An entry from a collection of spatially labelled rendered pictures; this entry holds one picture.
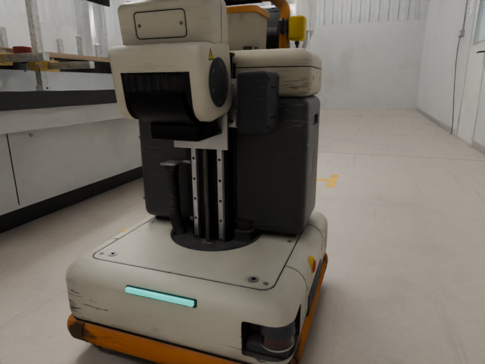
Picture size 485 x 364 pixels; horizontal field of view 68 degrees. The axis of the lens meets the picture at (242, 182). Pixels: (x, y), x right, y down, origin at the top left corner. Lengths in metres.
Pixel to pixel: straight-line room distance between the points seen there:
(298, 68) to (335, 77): 10.56
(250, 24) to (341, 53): 10.52
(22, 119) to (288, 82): 1.33
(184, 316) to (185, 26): 0.63
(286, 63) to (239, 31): 0.18
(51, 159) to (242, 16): 1.56
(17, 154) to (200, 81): 1.57
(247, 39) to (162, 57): 0.35
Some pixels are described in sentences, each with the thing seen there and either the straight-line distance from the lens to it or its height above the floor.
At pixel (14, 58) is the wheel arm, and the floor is 0.83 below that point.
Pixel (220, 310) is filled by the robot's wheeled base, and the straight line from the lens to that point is 0.83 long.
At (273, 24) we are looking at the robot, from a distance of 1.30.
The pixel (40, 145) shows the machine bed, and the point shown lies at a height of 0.41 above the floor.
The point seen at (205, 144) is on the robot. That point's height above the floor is 0.57.
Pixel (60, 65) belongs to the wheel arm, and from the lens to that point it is 1.98.
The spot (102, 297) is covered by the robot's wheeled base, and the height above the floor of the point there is 0.21.
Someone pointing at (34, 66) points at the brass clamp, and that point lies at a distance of 1.99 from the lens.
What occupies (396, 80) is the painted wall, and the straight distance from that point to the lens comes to 11.48.
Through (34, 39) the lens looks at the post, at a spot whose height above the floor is 0.93.
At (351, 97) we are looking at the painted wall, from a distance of 11.50.
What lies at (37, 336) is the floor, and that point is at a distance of 1.32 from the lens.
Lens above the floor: 0.72
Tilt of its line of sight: 15 degrees down
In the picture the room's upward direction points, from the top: straight up
